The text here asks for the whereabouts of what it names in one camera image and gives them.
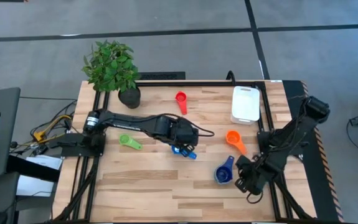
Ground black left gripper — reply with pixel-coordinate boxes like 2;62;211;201
166;118;200;157

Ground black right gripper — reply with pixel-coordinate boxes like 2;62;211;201
234;154;281;195

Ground blue measuring cup white label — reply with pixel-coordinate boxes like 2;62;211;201
171;144;197;160

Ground dark blue measuring cup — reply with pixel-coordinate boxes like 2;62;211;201
214;155;235;184

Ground green measuring cup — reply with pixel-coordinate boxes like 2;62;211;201
118;133;143;151

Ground orange measuring cup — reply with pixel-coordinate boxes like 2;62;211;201
225;129;248;156

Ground red measuring cup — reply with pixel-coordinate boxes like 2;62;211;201
174;91;188;116

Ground white plastic basket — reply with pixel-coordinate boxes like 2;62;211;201
230;85;261;125

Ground black plant pot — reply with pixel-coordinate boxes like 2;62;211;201
118;86;141;110

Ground black perforated panel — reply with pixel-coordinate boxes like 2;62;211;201
138;71;186;81

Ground black mat with hazard stripes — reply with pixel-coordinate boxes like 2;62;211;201
283;80;345;223

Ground green leafy artificial plant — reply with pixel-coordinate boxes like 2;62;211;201
81;39;141;93

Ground white paper sheets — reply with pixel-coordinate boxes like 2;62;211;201
16;154;64;197

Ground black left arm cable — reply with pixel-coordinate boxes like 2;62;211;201
153;112;215;138

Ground black aluminium table frame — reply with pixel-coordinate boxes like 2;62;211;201
52;80;318;223

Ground yellow cables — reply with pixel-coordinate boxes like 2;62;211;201
33;114;73;144

